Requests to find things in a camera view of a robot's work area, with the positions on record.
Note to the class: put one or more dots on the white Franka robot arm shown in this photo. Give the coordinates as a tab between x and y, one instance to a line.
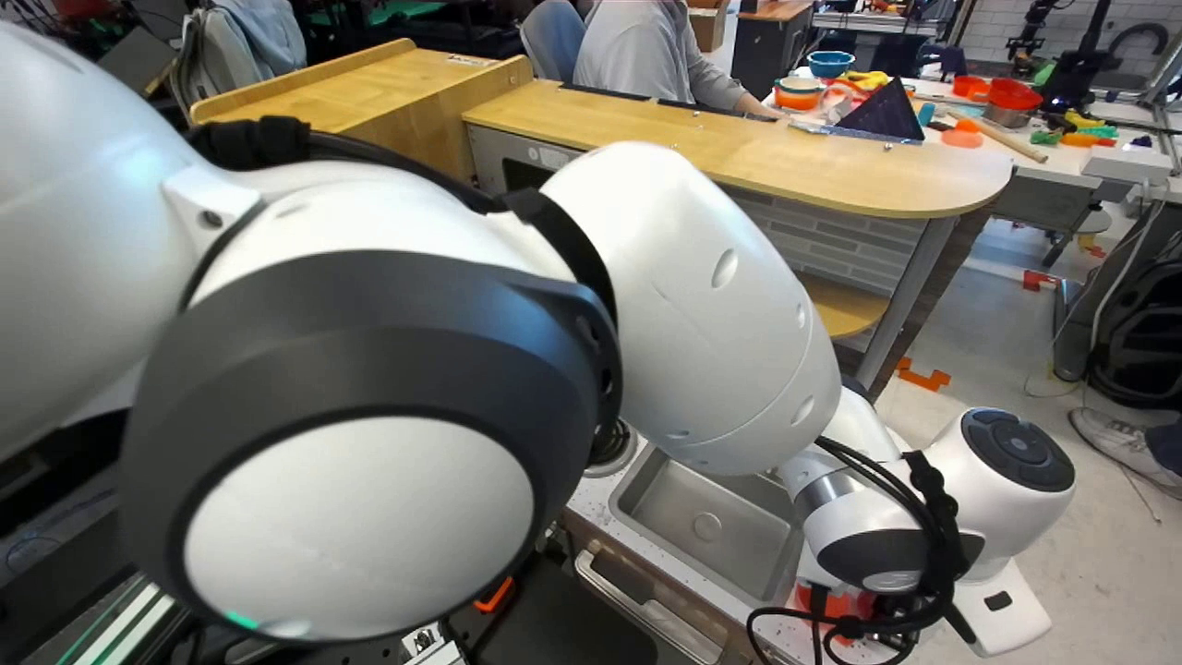
369	371

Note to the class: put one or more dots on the steel toy sink basin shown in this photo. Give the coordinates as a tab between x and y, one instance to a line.
714	524

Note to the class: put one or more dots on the black toy stove burner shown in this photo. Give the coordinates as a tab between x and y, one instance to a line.
606	445

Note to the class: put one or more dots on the grey toy microwave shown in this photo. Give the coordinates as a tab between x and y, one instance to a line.
499	153

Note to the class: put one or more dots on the wooden toy kitchen hutch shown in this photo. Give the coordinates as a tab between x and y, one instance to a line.
789	153

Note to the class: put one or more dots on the orange black clamp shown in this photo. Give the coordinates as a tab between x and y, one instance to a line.
495	598

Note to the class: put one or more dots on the seated person in grey shirt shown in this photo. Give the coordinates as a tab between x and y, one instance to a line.
639	49

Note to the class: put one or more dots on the blue chair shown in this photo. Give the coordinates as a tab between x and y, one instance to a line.
550	34

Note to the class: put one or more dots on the blue bowl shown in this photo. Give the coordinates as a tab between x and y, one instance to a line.
832	61

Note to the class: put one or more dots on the dark purple pyramid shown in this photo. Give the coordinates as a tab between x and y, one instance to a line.
883	115

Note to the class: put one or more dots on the grey jacket on chair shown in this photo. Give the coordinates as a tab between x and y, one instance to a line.
241	43

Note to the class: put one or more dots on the red bowl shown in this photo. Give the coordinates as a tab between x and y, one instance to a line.
1012	99

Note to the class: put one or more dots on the white work table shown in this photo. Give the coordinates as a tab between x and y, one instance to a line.
1085	167

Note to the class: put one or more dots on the white grey sneaker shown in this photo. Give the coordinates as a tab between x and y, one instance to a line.
1113	433

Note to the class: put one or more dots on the white green striped bar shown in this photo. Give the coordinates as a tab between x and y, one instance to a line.
115	623

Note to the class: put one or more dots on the grey support post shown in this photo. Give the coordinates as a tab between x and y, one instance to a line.
911	310

